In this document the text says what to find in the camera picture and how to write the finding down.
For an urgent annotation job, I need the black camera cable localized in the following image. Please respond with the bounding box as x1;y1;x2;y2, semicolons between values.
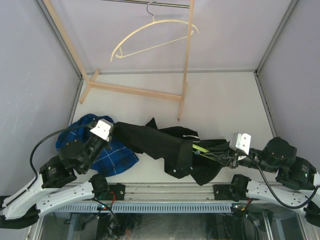
243;153;320;210
29;122;98;178

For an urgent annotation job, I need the blue plaid shirt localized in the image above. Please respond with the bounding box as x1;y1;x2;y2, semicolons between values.
55;128;139;177

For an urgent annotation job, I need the black right camera cable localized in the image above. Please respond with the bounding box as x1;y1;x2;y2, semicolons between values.
243;153;320;210

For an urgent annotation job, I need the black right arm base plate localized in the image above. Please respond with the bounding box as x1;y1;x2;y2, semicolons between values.
213;184;249;202

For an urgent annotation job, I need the black left camera cable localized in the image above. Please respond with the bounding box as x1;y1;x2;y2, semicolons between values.
29;122;98;178

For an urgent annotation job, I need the green plastic hanger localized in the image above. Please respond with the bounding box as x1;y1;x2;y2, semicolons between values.
182;135;215;161

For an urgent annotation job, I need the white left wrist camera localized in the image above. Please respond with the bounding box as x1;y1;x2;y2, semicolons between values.
90;119;114;142

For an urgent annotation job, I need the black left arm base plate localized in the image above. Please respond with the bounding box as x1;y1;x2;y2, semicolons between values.
93;183;126;201

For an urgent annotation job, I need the wooden clothes rack frame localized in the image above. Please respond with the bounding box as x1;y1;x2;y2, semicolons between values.
43;0;196;121

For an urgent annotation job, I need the beige plastic hanger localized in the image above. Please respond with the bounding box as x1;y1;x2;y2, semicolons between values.
109;0;200;62

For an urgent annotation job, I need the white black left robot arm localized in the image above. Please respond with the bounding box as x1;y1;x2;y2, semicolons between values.
0;134;110;230

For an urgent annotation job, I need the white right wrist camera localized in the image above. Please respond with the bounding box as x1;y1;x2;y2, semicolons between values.
229;132;252;161

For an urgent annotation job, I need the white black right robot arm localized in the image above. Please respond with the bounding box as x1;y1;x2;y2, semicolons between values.
192;132;320;227

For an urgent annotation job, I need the black button shirt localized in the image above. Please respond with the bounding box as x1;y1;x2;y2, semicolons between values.
113;118;224;186

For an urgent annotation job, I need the metal hanging rod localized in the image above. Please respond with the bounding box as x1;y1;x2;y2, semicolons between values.
104;0;190;9

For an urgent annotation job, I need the aluminium extrusion rail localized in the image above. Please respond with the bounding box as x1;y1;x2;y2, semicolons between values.
36;181;308;203

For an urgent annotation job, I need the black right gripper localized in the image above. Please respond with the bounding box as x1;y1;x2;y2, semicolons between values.
203;139;278;174

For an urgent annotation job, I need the blue slotted cable duct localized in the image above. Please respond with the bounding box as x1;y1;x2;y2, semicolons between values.
53;202;233;214

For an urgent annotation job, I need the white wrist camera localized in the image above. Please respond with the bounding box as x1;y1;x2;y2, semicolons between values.
229;132;252;161
90;119;114;142

